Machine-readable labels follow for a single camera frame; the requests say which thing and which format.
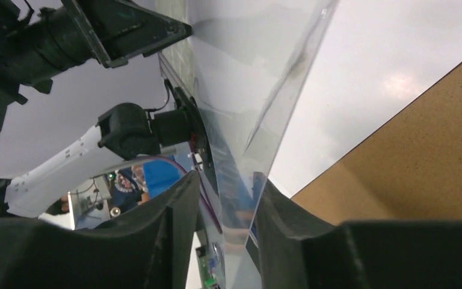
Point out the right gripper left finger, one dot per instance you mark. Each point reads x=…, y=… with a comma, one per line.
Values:
x=146, y=247

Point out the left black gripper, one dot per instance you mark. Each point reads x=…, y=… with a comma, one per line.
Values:
x=110, y=32

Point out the clear acrylic sheet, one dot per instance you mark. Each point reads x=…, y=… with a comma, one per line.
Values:
x=251, y=62

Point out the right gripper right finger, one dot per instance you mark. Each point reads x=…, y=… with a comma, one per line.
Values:
x=299, y=250

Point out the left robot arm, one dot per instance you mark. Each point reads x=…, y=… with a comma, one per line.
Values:
x=121, y=134

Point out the brown backing board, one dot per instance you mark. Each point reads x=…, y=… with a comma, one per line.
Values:
x=410, y=168

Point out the white photo sheet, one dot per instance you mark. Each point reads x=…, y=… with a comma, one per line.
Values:
x=375, y=58

